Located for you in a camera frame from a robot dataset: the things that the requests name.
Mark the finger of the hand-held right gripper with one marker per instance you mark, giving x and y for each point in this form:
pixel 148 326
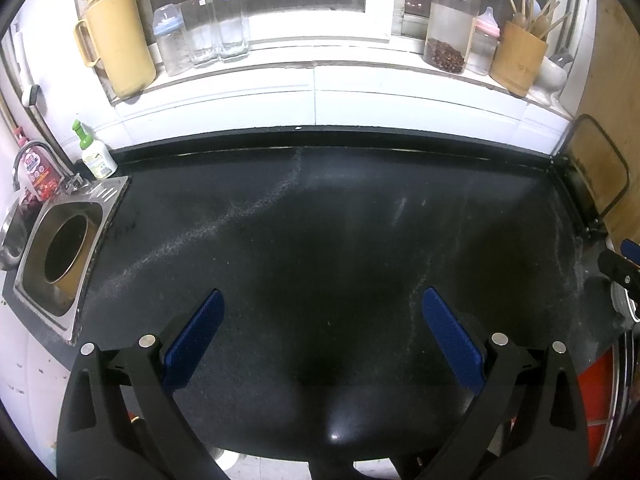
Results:
pixel 632 251
pixel 617 270

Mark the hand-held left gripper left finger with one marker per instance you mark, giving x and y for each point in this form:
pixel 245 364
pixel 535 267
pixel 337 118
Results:
pixel 192 335

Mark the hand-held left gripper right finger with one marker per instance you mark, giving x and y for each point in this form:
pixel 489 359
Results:
pixel 450 335

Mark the red cabinet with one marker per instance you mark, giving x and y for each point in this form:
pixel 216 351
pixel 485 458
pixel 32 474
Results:
pixel 597 395

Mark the wooden cutting board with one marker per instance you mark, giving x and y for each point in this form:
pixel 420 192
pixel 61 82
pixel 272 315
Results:
pixel 615 110

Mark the steel sink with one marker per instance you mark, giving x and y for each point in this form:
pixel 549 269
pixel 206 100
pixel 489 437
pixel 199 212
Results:
pixel 107 192

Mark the white ceramic bowl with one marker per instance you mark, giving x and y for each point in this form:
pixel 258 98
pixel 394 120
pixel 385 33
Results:
pixel 550 77

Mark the green cap detergent bottle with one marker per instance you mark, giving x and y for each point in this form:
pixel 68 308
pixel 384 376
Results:
pixel 100 160

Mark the steel bowl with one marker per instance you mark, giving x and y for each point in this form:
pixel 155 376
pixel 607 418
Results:
pixel 12 240

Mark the red packet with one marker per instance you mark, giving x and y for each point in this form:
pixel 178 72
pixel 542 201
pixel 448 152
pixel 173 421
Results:
pixel 42 182

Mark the bamboo utensil holder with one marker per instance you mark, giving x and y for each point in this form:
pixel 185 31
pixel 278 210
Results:
pixel 517 62

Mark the bundle of wooden utensils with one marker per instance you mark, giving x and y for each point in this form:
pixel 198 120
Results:
pixel 540 25

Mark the steel faucet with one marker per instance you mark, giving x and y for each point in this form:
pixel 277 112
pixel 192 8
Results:
pixel 35 144

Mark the pink baby bottle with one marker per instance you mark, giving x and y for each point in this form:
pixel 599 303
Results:
pixel 481 47

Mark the blue baby bottle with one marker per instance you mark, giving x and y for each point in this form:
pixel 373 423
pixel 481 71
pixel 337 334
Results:
pixel 172 50

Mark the clear jar with brown beans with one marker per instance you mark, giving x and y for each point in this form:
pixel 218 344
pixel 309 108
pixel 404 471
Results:
pixel 450 30

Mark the white scrub brush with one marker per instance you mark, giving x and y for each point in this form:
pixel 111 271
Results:
pixel 31 96

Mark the yellow plastic pitcher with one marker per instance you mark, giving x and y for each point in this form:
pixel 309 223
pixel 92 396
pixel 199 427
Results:
pixel 122 50

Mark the red wall hook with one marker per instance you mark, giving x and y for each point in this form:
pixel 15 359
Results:
pixel 20 134

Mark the white window frame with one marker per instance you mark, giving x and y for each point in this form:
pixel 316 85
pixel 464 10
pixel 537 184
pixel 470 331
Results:
pixel 380 20

